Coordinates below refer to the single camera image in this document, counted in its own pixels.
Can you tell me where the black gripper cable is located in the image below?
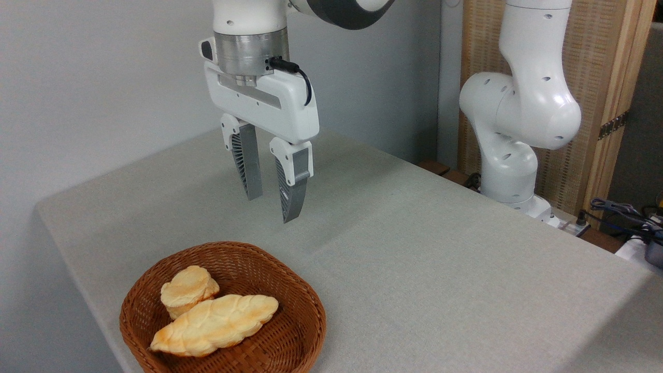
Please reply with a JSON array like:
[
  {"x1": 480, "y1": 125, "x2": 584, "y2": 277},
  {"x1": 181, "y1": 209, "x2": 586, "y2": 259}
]
[{"x1": 268, "y1": 56, "x2": 313, "y2": 107}]

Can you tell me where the blue cable bundle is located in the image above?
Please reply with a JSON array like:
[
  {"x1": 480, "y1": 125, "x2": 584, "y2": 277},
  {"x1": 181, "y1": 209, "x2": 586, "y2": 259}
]
[{"x1": 589, "y1": 197, "x2": 663, "y2": 245}]

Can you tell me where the wooden folding screen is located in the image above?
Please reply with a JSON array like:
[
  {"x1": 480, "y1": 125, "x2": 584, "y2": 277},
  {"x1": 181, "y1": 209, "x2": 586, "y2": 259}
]
[{"x1": 458, "y1": 0, "x2": 657, "y2": 228}]

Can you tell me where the brown wicker basket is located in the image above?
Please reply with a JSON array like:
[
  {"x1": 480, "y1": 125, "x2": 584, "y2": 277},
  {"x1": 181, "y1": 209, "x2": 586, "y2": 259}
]
[{"x1": 119, "y1": 241, "x2": 327, "y2": 373}]

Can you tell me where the metal screen hinge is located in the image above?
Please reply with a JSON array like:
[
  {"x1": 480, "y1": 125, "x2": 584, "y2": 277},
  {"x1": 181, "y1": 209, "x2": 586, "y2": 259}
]
[{"x1": 598, "y1": 110, "x2": 630, "y2": 140}]

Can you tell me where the long braided bread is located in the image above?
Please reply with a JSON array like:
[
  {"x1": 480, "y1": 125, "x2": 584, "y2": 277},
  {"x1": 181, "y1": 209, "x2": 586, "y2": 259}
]
[{"x1": 150, "y1": 294, "x2": 279, "y2": 358}]

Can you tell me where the white bracket with black face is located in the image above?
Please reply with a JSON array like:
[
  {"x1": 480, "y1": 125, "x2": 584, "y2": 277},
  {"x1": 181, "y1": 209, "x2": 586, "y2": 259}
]
[{"x1": 199, "y1": 37, "x2": 217, "y2": 66}]

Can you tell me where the round bread roll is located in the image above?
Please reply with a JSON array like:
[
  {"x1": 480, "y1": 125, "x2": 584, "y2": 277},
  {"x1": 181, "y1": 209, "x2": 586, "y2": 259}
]
[{"x1": 160, "y1": 265, "x2": 220, "y2": 320}]

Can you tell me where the brown wooden base board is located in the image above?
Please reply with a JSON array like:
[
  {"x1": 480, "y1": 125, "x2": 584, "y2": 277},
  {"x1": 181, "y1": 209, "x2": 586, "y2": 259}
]
[{"x1": 417, "y1": 160, "x2": 482, "y2": 193}]

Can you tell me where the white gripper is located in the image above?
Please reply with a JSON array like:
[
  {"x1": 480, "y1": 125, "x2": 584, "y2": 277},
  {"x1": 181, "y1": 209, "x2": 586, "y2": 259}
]
[{"x1": 204, "y1": 61, "x2": 320, "y2": 224}]

